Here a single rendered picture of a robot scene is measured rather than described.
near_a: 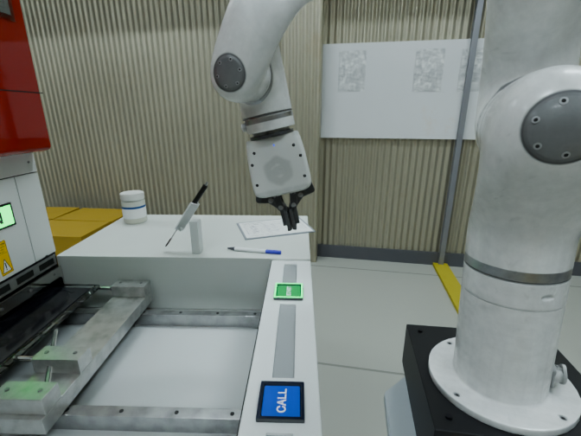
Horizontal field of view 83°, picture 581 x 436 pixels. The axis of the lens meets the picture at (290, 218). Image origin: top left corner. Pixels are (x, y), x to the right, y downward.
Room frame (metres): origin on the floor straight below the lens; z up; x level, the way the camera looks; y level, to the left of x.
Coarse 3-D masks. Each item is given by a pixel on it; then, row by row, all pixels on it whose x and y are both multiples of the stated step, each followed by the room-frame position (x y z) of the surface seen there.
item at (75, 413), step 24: (72, 408) 0.41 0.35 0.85; (96, 408) 0.41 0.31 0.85; (120, 408) 0.41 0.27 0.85; (144, 408) 0.41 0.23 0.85; (168, 408) 0.41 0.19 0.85; (192, 408) 0.41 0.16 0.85; (216, 408) 0.41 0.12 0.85; (168, 432) 0.39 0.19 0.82; (192, 432) 0.39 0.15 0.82; (216, 432) 0.39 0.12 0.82
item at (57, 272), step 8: (48, 272) 0.70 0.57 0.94; (56, 272) 0.72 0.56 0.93; (32, 280) 0.66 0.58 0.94; (40, 280) 0.67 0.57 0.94; (48, 280) 0.69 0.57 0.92; (64, 280) 0.74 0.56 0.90; (24, 288) 0.63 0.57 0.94; (32, 288) 0.64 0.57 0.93; (40, 288) 0.66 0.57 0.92; (8, 296) 0.59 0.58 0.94; (16, 296) 0.60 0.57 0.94; (24, 296) 0.62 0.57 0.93; (0, 304) 0.57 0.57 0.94; (8, 304) 0.58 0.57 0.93; (16, 304) 0.60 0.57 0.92; (0, 312) 0.56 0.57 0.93
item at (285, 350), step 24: (288, 264) 0.71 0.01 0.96; (264, 312) 0.51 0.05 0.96; (288, 312) 0.51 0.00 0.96; (312, 312) 0.51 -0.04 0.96; (264, 336) 0.44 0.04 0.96; (288, 336) 0.45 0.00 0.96; (312, 336) 0.44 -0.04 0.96; (264, 360) 0.39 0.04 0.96; (288, 360) 0.39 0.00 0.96; (312, 360) 0.39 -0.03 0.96; (312, 384) 0.35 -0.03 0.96; (312, 408) 0.31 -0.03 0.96; (240, 432) 0.28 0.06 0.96; (264, 432) 0.28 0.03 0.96; (288, 432) 0.28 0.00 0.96; (312, 432) 0.28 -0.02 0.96
